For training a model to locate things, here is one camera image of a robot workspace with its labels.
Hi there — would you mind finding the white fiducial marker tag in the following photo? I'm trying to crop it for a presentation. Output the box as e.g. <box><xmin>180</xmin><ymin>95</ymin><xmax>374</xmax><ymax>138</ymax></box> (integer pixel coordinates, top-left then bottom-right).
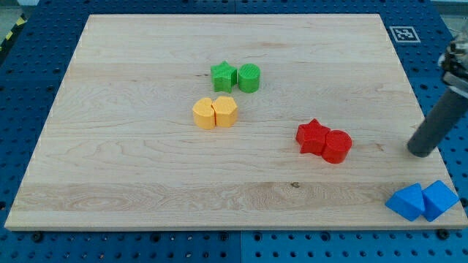
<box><xmin>390</xmin><ymin>26</ymin><xmax>420</xmax><ymax>43</ymax></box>

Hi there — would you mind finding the yellow heart block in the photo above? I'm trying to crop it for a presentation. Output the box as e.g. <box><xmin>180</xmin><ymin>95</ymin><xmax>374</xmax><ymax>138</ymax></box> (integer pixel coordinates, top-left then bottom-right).
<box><xmin>192</xmin><ymin>97</ymin><xmax>216</xmax><ymax>129</ymax></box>

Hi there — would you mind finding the red star block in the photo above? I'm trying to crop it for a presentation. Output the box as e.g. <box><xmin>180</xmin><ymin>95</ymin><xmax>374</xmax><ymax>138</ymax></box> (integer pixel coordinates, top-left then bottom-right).
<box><xmin>295</xmin><ymin>118</ymin><xmax>331</xmax><ymax>156</ymax></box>

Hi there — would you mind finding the red cylinder block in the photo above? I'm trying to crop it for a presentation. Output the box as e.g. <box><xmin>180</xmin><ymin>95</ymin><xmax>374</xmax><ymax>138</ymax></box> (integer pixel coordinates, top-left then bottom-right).
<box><xmin>322</xmin><ymin>130</ymin><xmax>352</xmax><ymax>164</ymax></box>

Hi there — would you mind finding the blue cube block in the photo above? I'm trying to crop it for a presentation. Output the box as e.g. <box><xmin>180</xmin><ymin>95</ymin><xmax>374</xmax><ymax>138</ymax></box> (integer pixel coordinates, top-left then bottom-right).
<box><xmin>422</xmin><ymin>180</ymin><xmax>458</xmax><ymax>222</ymax></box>

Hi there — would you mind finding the green star block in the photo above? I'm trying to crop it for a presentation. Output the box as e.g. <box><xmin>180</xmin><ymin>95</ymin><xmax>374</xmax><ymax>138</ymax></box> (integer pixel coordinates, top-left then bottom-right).
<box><xmin>211</xmin><ymin>61</ymin><xmax>238</xmax><ymax>94</ymax></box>

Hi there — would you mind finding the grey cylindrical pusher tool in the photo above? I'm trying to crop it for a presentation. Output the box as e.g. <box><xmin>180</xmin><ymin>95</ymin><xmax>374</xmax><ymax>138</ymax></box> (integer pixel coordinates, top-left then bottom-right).
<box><xmin>407</xmin><ymin>86</ymin><xmax>467</xmax><ymax>158</ymax></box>

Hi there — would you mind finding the green cylinder block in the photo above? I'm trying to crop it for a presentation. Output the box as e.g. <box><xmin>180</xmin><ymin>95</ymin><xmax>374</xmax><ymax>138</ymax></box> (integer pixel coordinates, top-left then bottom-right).
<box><xmin>238</xmin><ymin>64</ymin><xmax>261</xmax><ymax>94</ymax></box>

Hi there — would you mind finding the wooden board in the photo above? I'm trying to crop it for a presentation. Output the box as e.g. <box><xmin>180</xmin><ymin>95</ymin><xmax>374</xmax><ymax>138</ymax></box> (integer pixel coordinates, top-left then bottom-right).
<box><xmin>5</xmin><ymin>14</ymin><xmax>467</xmax><ymax>231</ymax></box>

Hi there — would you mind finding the yellow hexagon block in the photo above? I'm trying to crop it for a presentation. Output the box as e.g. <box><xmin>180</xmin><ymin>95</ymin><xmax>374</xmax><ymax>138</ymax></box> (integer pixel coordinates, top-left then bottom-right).
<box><xmin>212</xmin><ymin>96</ymin><xmax>238</xmax><ymax>127</ymax></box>

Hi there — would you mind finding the blue triangle block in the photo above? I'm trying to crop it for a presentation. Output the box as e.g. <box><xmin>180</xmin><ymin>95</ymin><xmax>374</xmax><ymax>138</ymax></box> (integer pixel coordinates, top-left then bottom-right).
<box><xmin>385</xmin><ymin>183</ymin><xmax>426</xmax><ymax>221</ymax></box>

